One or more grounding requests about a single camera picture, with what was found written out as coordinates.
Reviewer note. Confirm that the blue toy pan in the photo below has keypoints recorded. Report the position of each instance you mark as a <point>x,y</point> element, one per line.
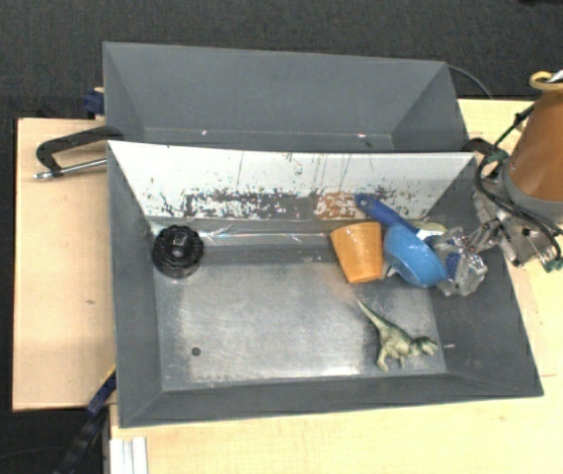
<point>412,260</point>

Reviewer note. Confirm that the pale wood flat board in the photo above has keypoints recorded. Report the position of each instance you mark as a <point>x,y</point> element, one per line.
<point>61,264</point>

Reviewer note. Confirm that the green toy dinosaur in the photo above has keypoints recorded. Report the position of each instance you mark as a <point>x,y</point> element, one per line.
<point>394,341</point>

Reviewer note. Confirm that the clear glass thing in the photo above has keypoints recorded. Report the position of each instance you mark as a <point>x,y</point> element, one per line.
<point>461,272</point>

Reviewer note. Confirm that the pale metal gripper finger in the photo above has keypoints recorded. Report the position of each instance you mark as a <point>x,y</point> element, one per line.
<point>485,246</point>
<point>481,234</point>

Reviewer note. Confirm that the black round ribbed knob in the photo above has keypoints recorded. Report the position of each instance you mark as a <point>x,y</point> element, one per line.
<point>178,252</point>

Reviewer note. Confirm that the grey metal bin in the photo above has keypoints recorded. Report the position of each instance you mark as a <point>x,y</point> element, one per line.
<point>281,314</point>

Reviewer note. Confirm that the orange cup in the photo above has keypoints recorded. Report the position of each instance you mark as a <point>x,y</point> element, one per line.
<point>359,252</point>

